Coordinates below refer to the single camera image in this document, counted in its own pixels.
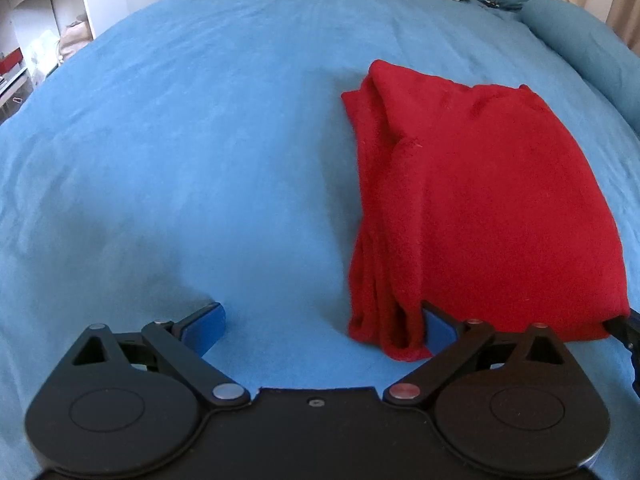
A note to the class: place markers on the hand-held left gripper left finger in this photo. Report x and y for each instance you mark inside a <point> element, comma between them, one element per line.
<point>205,330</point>

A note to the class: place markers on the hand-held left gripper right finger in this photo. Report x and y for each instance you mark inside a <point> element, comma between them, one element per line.
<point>440,330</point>

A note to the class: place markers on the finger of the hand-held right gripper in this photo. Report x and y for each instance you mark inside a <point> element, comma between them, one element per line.
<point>625,332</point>

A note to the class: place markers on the red knit sweater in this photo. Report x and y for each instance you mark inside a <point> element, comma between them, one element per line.
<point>480,200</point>

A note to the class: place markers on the bed with blue sheet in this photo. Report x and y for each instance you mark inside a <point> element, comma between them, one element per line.
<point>200,160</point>

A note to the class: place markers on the rolled blue duvet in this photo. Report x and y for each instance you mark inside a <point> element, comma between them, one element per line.
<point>585,45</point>

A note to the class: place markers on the beige curtain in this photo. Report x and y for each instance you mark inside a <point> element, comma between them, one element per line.
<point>625,15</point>

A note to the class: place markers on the beige bag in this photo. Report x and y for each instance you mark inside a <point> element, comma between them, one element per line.
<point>75,40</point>

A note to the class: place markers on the red box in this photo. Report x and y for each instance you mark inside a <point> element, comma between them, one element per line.
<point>10,61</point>

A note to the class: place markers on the white shelf unit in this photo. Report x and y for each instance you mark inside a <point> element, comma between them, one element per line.
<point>45,0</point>

